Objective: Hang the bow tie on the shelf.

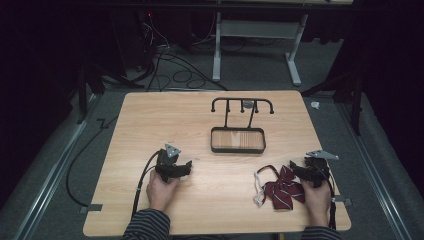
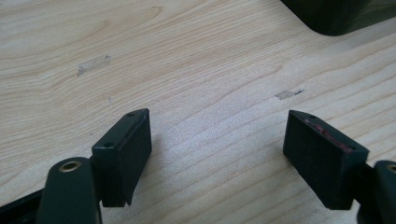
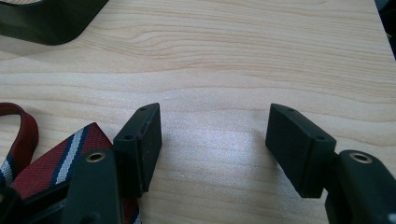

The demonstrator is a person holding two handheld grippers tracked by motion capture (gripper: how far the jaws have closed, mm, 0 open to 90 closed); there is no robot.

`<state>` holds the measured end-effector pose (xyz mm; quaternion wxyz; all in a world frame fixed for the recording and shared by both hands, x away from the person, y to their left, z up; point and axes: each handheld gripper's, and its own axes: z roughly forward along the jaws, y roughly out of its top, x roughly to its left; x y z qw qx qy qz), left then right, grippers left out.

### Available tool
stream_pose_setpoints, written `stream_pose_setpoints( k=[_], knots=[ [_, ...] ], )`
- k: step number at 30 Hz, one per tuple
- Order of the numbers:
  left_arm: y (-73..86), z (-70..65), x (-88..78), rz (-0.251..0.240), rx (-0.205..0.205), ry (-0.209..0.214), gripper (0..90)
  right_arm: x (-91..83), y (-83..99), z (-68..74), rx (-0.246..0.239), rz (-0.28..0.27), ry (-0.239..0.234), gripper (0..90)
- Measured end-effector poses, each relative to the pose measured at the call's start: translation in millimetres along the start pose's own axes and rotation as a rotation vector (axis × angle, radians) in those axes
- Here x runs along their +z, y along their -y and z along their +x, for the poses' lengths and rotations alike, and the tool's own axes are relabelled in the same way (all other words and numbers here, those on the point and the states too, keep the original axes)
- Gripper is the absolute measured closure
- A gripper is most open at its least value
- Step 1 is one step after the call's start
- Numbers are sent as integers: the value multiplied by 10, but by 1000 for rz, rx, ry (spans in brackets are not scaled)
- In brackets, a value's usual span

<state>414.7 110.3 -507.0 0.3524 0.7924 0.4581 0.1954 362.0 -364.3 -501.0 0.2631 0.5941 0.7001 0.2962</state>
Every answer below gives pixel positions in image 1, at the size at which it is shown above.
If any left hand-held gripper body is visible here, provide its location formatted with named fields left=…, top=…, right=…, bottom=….
left=154, top=143, right=184, bottom=184

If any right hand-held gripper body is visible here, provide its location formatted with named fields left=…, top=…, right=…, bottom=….
left=304, top=149, right=340, bottom=189

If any dark red striped bow tie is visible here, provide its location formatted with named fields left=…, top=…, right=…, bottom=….
left=253, top=163, right=306, bottom=211

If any black metal rack with tray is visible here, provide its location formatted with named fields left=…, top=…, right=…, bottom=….
left=209, top=96, right=275, bottom=155

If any person's left hand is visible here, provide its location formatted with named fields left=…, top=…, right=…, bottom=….
left=145, top=169, right=181, bottom=213

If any person's right hand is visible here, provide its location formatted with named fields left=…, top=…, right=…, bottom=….
left=299, top=179, right=332, bottom=228

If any grey tape piece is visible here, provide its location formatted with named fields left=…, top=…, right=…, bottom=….
left=334, top=195, right=353, bottom=207
left=79, top=203, right=104, bottom=215

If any black metal stand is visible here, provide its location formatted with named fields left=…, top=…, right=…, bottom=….
left=300, top=71, right=365, bottom=137
left=68, top=61, right=146, bottom=125

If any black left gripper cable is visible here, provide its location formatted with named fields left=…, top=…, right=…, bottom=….
left=131, top=150, right=162, bottom=218

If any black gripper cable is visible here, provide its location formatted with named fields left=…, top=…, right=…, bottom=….
left=131, top=150, right=162, bottom=218
left=323, top=159, right=338, bottom=231

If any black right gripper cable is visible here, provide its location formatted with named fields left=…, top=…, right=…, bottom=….
left=323, top=159, right=338, bottom=231

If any metal floor rail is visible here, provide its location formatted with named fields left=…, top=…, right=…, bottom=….
left=11, top=94, right=98, bottom=240
left=336, top=101, right=414, bottom=240

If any black floor cable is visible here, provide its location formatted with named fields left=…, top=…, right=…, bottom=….
left=65, top=115, right=118, bottom=208

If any tangle of floor cables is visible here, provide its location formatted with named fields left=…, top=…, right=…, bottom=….
left=134, top=11, right=229, bottom=93

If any white metal desk frame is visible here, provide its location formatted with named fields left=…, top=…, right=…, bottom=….
left=212, top=11, right=310, bottom=87

